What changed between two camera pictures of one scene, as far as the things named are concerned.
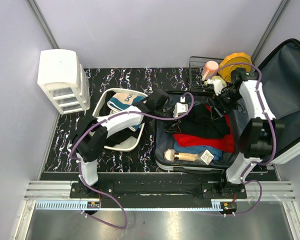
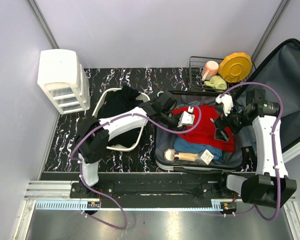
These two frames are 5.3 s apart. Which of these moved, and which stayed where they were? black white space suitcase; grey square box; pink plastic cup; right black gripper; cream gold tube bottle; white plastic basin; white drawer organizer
Moved: right black gripper
Stayed: white plastic basin; white drawer organizer; pink plastic cup; black white space suitcase; grey square box; cream gold tube bottle
